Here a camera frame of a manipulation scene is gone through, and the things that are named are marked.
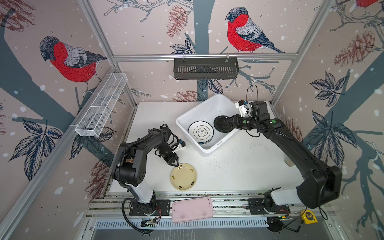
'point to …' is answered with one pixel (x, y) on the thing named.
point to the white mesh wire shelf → (94, 120)
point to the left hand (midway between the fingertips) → (173, 162)
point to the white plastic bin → (216, 106)
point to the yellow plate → (183, 177)
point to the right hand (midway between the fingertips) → (224, 122)
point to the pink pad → (191, 208)
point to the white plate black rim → (201, 131)
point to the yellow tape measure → (308, 217)
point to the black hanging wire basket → (206, 68)
